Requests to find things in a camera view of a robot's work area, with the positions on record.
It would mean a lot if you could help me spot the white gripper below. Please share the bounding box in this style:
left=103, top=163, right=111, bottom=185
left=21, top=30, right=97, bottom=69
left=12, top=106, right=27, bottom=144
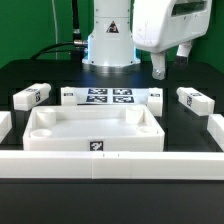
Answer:
left=132, top=0, right=212, bottom=80

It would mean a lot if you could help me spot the white desk top tray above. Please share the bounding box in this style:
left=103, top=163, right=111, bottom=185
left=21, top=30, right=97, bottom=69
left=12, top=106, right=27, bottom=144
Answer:
left=23, top=105, right=165, bottom=152

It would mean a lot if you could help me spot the white front fence bar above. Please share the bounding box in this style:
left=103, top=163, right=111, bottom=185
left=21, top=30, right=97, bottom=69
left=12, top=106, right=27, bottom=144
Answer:
left=0, top=150, right=224, bottom=180

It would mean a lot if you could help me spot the white marker base bracket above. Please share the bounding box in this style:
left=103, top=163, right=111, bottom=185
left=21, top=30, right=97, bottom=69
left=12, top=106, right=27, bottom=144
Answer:
left=61, top=87, right=163, bottom=117

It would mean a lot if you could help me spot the white thin cable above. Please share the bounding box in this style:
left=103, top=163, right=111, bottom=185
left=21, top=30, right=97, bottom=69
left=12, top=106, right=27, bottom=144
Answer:
left=51, top=0, right=60, bottom=61

